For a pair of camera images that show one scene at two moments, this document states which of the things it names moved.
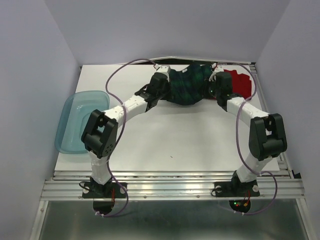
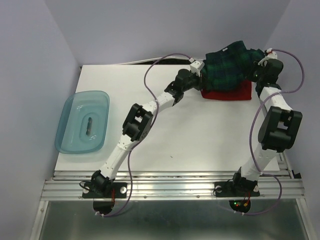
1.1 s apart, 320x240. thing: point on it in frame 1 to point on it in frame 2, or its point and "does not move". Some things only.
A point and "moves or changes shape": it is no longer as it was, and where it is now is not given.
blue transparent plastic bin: x=76 y=108 does not move
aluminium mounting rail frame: x=282 y=185 does not move
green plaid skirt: x=187 y=87 moves or changes shape
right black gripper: x=211 y=82 to x=249 y=75
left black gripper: x=168 y=85 to x=199 y=82
